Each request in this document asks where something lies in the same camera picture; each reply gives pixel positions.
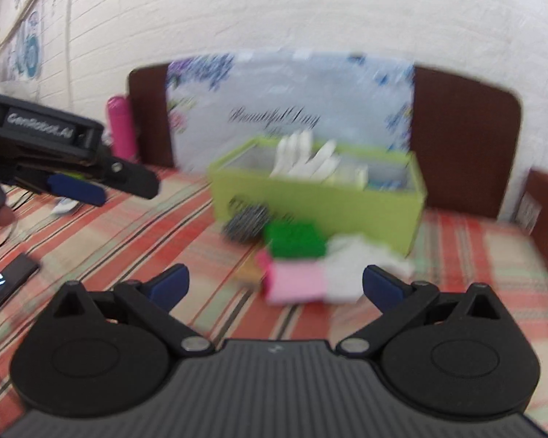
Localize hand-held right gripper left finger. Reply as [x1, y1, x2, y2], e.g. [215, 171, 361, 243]
[50, 264, 215, 357]

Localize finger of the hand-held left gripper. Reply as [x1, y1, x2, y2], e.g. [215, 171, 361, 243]
[14, 172, 109, 207]
[84, 146, 160, 200]

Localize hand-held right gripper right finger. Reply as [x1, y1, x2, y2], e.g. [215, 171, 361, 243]
[335, 265, 505, 357]

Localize white sock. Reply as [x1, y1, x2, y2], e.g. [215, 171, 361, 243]
[324, 234, 415, 303]

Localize pink block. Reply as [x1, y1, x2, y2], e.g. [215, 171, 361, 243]
[262, 253, 330, 306]

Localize light green cardboard box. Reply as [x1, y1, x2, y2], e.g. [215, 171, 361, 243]
[209, 136, 427, 256]

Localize small green box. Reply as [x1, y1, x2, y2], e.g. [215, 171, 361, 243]
[264, 221, 328, 258]

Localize dark steel scrubber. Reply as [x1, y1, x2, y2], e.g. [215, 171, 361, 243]
[223, 204, 271, 241]

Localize white plastic pieces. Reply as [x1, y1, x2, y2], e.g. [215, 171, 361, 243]
[269, 130, 341, 178]

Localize plaid blanket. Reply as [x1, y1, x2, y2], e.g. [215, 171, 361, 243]
[0, 166, 548, 425]

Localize pink thermos bottle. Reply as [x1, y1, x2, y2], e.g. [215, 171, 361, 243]
[107, 95, 140, 163]

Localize black smartphone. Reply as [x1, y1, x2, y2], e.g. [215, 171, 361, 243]
[0, 253, 42, 324]

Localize brown wooden headboard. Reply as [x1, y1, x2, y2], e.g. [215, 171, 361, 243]
[128, 61, 524, 224]

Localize brown cardboard box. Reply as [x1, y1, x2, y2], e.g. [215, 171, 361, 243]
[514, 169, 548, 268]

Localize wall poster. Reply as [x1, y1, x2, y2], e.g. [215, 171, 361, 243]
[4, 9, 43, 84]

